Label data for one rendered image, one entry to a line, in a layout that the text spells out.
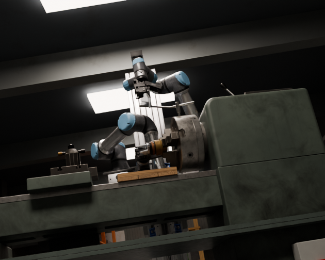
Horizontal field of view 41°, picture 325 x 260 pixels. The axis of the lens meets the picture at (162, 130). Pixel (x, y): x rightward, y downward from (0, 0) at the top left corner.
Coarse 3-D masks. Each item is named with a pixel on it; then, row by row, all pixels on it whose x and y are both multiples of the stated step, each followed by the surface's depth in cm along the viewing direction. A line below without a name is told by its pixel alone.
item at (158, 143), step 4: (156, 140) 242; (160, 140) 241; (152, 144) 240; (156, 144) 239; (160, 144) 240; (152, 148) 239; (156, 148) 239; (160, 148) 239; (164, 148) 241; (152, 152) 240; (156, 152) 240; (160, 152) 240
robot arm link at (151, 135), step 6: (150, 120) 283; (150, 126) 282; (144, 132) 282; (150, 132) 280; (156, 132) 282; (150, 138) 280; (156, 138) 280; (156, 162) 272; (162, 162) 273; (156, 168) 271
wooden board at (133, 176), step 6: (162, 168) 220; (168, 168) 221; (174, 168) 221; (120, 174) 217; (126, 174) 217; (132, 174) 218; (138, 174) 218; (144, 174) 218; (150, 174) 219; (156, 174) 219; (162, 174) 219; (168, 174) 219; (174, 174) 220; (120, 180) 216; (126, 180) 216; (132, 180) 217
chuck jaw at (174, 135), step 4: (176, 132) 233; (180, 132) 232; (168, 136) 237; (172, 136) 232; (176, 136) 232; (180, 136) 231; (184, 136) 231; (164, 140) 239; (168, 140) 236; (172, 140) 233; (176, 140) 234; (164, 144) 238; (168, 144) 238; (172, 144) 239; (176, 144) 240
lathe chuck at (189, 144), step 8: (176, 120) 237; (184, 120) 237; (176, 128) 236; (184, 128) 232; (192, 128) 233; (192, 136) 231; (184, 144) 230; (192, 144) 230; (184, 152) 230; (192, 152) 231; (184, 160) 232; (192, 160) 233; (184, 168) 236; (192, 168) 238
